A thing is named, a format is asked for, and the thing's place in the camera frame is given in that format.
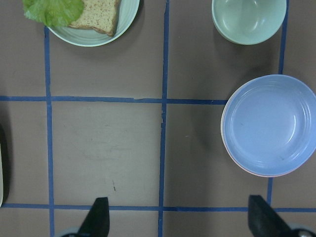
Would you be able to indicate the green lettuce leaf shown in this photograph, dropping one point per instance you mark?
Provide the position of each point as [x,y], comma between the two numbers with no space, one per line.
[53,13]

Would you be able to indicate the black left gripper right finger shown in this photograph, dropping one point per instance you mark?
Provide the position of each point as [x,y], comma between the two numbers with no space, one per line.
[263,221]

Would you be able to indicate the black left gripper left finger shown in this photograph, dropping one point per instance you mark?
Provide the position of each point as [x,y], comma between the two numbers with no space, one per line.
[97,221]

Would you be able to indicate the blue plate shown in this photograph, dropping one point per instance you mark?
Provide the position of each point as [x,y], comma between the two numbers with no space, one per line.
[274,96]

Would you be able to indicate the brown bread slice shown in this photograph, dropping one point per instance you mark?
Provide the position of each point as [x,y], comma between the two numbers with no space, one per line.
[101,16]

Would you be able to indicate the cream toaster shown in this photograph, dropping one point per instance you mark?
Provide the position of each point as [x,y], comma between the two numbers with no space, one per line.
[1,181]

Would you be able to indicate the green plate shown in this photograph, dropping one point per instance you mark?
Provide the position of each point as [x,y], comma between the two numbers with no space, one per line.
[90,38]

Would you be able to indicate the green bowl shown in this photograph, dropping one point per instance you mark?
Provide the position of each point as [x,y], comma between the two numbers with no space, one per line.
[248,22]

